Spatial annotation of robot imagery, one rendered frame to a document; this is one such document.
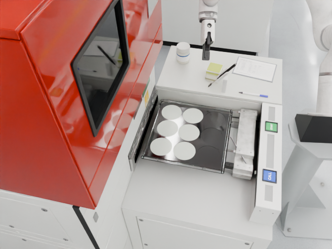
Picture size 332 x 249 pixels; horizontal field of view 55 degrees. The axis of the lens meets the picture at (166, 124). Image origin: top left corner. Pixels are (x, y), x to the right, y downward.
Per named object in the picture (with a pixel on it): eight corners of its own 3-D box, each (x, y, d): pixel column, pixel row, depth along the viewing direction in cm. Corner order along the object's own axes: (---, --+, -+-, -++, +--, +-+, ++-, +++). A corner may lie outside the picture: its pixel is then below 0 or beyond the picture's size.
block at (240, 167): (232, 171, 138) (233, 167, 136) (233, 165, 141) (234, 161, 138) (251, 175, 137) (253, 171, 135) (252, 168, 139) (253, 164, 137)
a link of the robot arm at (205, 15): (219, 11, 138) (219, 19, 138) (215, 16, 147) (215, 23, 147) (200, 10, 138) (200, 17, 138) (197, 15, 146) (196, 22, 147)
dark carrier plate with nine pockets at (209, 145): (144, 155, 143) (143, 155, 143) (162, 102, 165) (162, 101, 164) (220, 170, 137) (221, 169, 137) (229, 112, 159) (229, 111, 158)
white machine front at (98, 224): (97, 253, 123) (71, 207, 93) (152, 103, 174) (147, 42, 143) (105, 255, 123) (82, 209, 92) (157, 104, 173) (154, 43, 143)
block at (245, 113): (239, 116, 159) (240, 112, 156) (240, 111, 161) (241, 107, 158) (256, 119, 157) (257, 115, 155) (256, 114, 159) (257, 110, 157)
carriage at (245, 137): (231, 176, 140) (232, 173, 138) (239, 115, 163) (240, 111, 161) (250, 180, 139) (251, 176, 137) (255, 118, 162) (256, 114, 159)
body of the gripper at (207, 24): (218, 16, 138) (217, 42, 139) (213, 21, 148) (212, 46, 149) (201, 15, 137) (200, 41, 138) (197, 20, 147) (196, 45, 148)
